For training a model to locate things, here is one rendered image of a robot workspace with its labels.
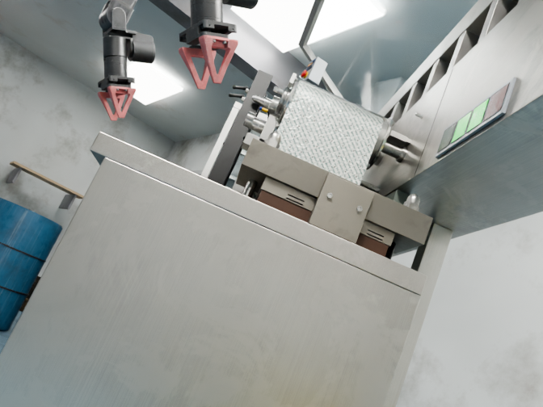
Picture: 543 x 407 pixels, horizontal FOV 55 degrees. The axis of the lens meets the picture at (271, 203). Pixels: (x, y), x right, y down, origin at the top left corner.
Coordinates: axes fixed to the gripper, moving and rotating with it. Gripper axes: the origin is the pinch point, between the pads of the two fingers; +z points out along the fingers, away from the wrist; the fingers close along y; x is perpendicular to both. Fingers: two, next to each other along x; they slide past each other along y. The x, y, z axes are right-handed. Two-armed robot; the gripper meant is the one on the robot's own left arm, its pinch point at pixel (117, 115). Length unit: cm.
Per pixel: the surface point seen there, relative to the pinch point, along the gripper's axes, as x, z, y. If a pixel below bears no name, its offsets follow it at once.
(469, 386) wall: -213, 137, 47
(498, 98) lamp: -38, 5, -82
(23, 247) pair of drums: -24, 62, 300
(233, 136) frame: -37.6, 3.5, 5.6
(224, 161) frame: -33.8, 11.2, 5.3
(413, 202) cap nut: -42, 23, -60
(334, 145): -41, 9, -36
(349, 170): -44, 16, -39
